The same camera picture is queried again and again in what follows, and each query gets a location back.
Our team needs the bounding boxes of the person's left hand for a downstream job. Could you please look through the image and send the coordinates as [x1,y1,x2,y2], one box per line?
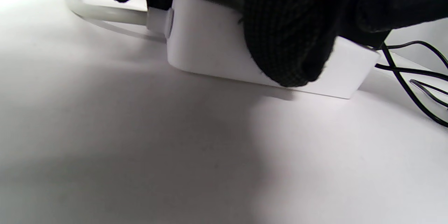
[85,0,354,88]

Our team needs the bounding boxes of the person's right hand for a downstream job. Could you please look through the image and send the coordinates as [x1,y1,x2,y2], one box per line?
[352,0,448,33]

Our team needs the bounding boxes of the black power adapter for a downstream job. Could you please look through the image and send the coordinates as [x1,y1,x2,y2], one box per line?
[337,24,391,48]

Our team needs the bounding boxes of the white power strip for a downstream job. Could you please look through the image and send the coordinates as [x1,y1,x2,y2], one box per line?
[147,0,382,100]

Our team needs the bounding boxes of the black adapter cable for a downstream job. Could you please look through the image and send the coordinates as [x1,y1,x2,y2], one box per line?
[374,40,448,128]

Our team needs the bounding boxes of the white power strip cable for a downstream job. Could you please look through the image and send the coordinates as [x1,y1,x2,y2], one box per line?
[63,0,167,43]

